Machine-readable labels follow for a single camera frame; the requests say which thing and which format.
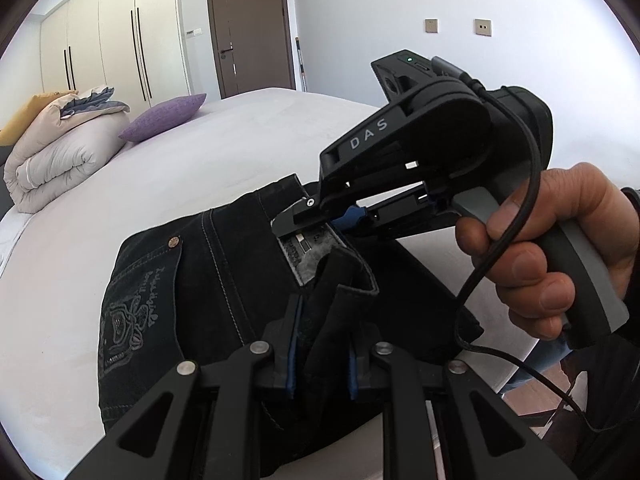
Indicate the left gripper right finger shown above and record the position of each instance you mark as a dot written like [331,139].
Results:
[446,417]

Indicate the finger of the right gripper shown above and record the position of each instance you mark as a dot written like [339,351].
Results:
[415,208]
[308,211]

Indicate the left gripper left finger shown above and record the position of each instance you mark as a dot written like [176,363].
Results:
[202,422]

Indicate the black denim pants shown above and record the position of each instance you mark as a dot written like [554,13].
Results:
[200,287]

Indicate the person's right hand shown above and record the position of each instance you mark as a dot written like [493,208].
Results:
[565,252]

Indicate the purple cushion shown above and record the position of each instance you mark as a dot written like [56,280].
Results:
[163,117]

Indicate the brown wooden door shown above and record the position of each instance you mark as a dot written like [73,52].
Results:
[252,45]

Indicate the white bed mattress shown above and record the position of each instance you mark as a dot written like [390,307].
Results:
[53,282]

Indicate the folded beige duvet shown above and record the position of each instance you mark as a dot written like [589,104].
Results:
[70,140]

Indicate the cream built-in wardrobe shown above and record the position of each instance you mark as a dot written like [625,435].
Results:
[133,46]

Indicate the white pillow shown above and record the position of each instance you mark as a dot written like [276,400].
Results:
[12,226]

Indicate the mustard yellow pillow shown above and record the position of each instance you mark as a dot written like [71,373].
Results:
[22,119]

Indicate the left beige wall switch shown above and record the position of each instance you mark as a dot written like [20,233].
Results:
[431,26]

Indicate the right beige wall socket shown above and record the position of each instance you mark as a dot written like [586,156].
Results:
[482,27]

